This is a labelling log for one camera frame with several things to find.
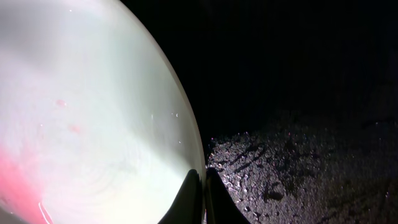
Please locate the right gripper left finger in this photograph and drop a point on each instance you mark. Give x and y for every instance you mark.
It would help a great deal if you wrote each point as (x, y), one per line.
(187, 207)

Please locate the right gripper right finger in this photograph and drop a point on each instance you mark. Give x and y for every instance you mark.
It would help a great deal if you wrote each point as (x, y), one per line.
(220, 208)

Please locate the light green plate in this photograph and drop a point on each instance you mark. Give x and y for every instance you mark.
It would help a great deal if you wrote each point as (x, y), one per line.
(95, 124)

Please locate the round black tray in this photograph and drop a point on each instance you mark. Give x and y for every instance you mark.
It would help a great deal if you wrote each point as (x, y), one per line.
(296, 102)

